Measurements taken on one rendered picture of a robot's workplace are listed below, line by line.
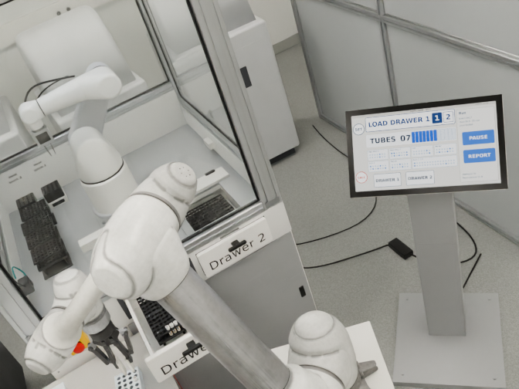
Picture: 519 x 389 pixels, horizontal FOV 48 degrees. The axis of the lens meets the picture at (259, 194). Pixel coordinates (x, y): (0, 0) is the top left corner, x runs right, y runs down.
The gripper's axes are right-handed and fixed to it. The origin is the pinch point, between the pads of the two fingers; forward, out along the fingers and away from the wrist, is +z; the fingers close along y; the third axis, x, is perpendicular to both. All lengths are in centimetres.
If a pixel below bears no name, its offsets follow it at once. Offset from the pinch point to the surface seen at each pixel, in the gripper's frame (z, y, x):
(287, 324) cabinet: 54, -55, -35
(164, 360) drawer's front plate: -0.9, -12.8, 6.4
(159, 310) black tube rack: -1.7, -14.9, -14.7
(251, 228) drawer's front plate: -4, -55, -33
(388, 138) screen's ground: -23, -110, -25
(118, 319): 4.2, 1.4, -25.4
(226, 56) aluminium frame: -68, -67, -37
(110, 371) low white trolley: 12.3, 9.2, -11.5
